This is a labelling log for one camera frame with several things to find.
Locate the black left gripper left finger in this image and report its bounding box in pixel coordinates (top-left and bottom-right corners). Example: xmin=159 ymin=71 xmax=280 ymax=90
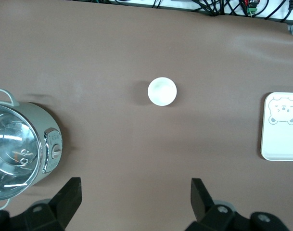
xmin=15 ymin=177 xmax=83 ymax=231

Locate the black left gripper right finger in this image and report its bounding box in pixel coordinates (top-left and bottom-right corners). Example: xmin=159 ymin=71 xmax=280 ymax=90
xmin=187 ymin=178 xmax=250 ymax=231

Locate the cream tray with bear print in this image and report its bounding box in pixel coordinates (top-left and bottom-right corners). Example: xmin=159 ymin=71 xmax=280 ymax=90
xmin=260 ymin=92 xmax=293 ymax=161

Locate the grey-green electric cooking pot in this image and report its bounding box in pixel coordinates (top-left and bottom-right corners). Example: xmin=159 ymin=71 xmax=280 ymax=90
xmin=0 ymin=89 xmax=63 ymax=209

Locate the glass pot lid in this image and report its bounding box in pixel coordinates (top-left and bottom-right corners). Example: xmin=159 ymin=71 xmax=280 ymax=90
xmin=0 ymin=102 xmax=45 ymax=202

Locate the green terminal connector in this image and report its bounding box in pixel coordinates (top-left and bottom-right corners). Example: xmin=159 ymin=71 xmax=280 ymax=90
xmin=247 ymin=1 xmax=259 ymax=14

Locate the black cable at table edge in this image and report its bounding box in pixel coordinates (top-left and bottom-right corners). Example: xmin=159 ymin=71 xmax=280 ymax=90
xmin=193 ymin=0 xmax=235 ymax=17

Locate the black cable with plug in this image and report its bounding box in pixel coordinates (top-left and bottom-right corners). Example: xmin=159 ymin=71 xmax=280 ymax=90
xmin=280 ymin=0 xmax=293 ymax=24

